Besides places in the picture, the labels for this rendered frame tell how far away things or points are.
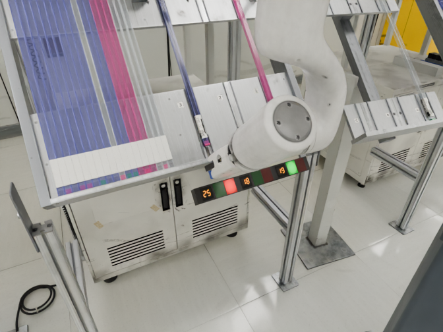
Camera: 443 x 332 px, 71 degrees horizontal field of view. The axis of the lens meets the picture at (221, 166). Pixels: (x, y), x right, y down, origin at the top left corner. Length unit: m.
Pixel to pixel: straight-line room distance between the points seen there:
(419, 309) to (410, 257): 0.82
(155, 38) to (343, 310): 2.22
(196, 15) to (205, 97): 0.24
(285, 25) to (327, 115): 0.17
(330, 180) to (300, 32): 0.96
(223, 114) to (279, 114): 0.40
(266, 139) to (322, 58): 0.13
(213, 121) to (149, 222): 0.58
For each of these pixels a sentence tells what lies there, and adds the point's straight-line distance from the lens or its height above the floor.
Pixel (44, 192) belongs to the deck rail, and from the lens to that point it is 0.73.
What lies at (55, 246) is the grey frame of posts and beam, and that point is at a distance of 0.82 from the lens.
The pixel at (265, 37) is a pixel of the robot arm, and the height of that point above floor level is 1.06.
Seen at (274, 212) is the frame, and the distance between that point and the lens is 1.25.
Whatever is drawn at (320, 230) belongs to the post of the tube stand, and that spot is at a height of 0.11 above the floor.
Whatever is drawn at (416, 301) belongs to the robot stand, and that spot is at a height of 0.49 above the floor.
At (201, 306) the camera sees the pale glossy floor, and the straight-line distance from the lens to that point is 1.34.
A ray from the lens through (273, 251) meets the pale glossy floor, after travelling 1.52.
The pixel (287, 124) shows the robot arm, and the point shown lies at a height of 0.95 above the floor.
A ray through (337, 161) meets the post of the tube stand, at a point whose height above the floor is 0.49.
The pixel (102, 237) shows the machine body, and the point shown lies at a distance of 1.24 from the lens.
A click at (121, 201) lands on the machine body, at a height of 0.43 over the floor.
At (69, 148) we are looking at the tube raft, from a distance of 0.74.
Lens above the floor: 1.14
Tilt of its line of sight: 34 degrees down
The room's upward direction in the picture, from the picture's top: straight up
